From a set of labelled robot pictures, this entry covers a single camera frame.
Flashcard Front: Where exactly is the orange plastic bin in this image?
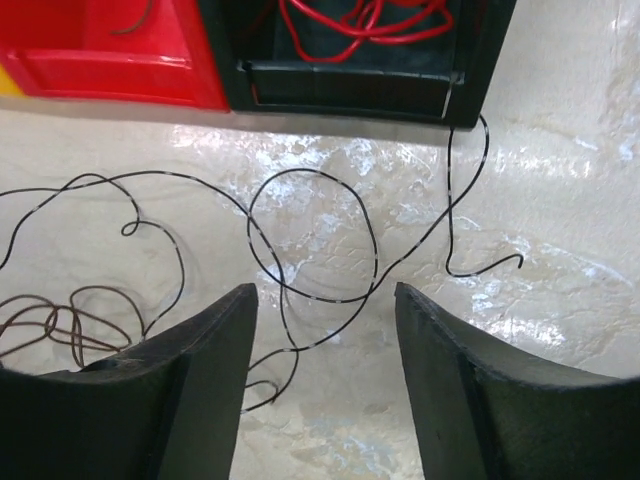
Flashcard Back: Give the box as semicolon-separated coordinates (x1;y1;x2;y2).
0;66;25;97

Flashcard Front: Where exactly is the black white-striped cable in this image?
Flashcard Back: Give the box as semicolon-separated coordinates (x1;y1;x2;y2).
0;113;525;414

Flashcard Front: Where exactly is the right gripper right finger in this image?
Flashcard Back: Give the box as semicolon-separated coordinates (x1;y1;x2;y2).
395;283;639;479

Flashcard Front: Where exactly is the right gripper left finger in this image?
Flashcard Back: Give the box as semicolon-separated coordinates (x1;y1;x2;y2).
1;284;258;479

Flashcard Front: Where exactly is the red brown cable bundle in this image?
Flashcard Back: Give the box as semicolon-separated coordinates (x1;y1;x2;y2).
0;284;148;371

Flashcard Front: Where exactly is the black plastic bin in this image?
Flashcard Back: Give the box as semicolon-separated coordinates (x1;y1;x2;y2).
198;1;515;129

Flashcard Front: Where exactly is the red plastic bin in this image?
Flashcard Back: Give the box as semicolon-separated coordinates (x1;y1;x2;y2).
1;1;230;112

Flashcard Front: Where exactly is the small brown cable clump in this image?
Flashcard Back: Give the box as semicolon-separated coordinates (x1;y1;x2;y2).
109;0;156;36

